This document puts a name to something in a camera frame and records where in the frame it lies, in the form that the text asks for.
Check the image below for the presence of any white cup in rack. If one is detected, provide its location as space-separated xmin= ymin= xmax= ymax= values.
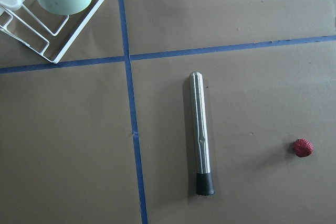
xmin=1 ymin=0 xmax=23 ymax=11

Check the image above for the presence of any steel muddler black tip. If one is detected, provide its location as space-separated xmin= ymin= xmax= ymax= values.
xmin=189 ymin=71 xmax=215 ymax=196

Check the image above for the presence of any red fake strawberry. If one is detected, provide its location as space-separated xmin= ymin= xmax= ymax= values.
xmin=293 ymin=138 xmax=314 ymax=157

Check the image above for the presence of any white wire cup rack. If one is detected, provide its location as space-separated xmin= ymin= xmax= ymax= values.
xmin=1 ymin=0 xmax=122 ymax=68

